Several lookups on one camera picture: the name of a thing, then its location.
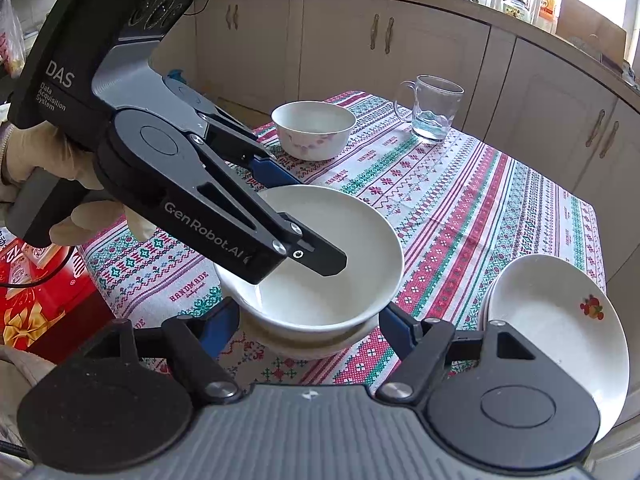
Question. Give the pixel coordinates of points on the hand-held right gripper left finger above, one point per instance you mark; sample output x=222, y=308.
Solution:
x=222, y=322

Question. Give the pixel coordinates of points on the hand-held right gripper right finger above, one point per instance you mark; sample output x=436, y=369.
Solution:
x=400, y=330

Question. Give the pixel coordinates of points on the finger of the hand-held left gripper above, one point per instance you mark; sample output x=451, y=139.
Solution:
x=275, y=172
x=240, y=225

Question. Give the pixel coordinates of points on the plain white bowl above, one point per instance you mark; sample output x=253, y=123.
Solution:
x=320, y=351
x=310, y=300

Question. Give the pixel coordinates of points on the small deep white plate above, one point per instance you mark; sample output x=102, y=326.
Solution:
x=545, y=305

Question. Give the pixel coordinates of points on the person's left hand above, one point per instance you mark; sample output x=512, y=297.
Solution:
x=55, y=155

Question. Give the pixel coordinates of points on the pink-patterned white bowl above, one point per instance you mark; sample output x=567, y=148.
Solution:
x=313, y=130

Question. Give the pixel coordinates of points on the clear plastic bag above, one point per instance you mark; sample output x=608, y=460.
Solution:
x=11, y=35

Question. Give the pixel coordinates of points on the cream kitchen cabinets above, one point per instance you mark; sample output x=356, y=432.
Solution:
x=325, y=45

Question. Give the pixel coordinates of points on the patterned embroidered tablecloth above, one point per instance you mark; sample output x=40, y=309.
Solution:
x=450, y=200

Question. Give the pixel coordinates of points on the clear glass mug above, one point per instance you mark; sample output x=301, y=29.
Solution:
x=430, y=110

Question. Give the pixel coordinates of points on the red box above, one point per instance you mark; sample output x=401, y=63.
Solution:
x=45, y=305

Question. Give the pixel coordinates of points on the beige cloth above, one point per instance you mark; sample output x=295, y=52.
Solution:
x=25, y=375

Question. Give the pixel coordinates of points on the glass jar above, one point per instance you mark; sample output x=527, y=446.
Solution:
x=515, y=9

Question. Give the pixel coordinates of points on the orange-labelled bottle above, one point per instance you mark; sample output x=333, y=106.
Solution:
x=546, y=7

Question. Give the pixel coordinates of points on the cardboard box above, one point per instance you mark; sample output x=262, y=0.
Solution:
x=590, y=35

